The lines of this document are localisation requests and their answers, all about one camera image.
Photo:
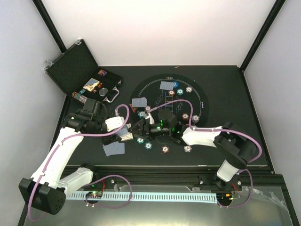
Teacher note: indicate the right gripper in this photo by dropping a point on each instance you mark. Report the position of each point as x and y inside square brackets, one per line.
[142, 124]

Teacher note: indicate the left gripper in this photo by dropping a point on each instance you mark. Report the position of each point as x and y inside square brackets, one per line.
[107, 140]

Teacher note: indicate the single green poker chip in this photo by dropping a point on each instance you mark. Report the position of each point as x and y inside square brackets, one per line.
[140, 140]

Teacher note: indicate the card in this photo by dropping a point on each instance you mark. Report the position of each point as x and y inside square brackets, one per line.
[139, 102]
[165, 85]
[114, 148]

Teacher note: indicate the brown poker chip stack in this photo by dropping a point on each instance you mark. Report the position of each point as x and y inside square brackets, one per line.
[165, 149]

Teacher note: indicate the blue white poker chip stack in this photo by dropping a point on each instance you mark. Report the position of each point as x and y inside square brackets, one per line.
[187, 148]

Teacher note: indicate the blue white chip mat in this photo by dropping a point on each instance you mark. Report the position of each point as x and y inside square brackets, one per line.
[189, 89]
[195, 118]

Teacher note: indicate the chips row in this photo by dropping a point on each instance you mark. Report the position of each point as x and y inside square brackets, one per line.
[81, 98]

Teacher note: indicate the blue round button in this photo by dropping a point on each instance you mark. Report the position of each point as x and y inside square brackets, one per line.
[176, 84]

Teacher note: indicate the blue white chip mat top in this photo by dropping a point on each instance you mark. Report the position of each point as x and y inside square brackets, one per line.
[189, 89]

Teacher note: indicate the blue patterned card deck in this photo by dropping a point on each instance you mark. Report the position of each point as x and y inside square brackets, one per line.
[124, 130]

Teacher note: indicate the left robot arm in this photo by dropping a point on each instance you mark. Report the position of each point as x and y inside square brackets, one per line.
[46, 190]

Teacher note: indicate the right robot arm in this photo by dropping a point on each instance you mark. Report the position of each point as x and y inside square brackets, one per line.
[236, 147]

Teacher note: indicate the playing card deck box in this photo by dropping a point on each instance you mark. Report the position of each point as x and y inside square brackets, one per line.
[126, 137]

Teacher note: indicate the round black poker mat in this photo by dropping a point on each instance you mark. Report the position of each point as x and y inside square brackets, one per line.
[194, 103]

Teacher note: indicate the silver dealer button in case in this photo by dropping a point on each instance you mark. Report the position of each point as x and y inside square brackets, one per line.
[103, 92]

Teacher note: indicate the red dice in case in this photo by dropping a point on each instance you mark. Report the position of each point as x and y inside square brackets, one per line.
[98, 87]

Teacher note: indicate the card deck in case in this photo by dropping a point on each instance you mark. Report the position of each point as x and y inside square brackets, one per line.
[91, 85]

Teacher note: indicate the purple chips in case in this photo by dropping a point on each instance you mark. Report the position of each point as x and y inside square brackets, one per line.
[102, 72]

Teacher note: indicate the black poker case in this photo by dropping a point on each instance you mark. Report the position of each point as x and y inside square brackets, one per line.
[75, 67]

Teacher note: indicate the black aluminium rail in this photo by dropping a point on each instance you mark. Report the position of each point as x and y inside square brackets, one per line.
[167, 175]

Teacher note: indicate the white slotted cable duct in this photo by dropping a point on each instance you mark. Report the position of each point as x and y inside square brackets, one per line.
[143, 197]

